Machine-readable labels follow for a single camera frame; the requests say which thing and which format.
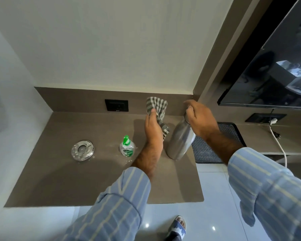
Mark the person's left fingers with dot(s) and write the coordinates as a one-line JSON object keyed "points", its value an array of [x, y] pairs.
{"points": [[152, 114]]}

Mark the clear green-capped liquid bottle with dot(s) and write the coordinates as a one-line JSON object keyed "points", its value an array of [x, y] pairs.
{"points": [[127, 148]]}

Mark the person's right thumb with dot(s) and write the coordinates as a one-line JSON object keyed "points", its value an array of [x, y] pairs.
{"points": [[190, 115]]}

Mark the person's left forearm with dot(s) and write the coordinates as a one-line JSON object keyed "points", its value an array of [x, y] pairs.
{"points": [[120, 198]]}

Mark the person's right forearm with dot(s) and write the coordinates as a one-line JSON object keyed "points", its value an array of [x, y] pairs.
{"points": [[263, 180]]}

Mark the stainless steel bottle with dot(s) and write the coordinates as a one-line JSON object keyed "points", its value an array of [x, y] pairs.
{"points": [[179, 141]]}

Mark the person's left hand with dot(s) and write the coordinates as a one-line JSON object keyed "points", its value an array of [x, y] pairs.
{"points": [[153, 130]]}

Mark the grey checkered cloth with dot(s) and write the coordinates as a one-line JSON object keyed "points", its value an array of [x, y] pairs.
{"points": [[157, 104]]}

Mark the wide black wall socket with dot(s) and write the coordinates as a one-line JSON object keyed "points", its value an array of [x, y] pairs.
{"points": [[262, 117]]}

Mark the black patterned floor mat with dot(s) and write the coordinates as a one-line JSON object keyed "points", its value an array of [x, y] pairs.
{"points": [[210, 153]]}

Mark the blue white sandal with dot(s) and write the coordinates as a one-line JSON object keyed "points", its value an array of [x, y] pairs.
{"points": [[176, 228]]}

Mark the black flat screen television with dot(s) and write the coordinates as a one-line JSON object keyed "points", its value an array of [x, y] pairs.
{"points": [[273, 62]]}

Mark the person's right hand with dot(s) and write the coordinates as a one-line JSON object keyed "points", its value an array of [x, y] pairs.
{"points": [[203, 120]]}

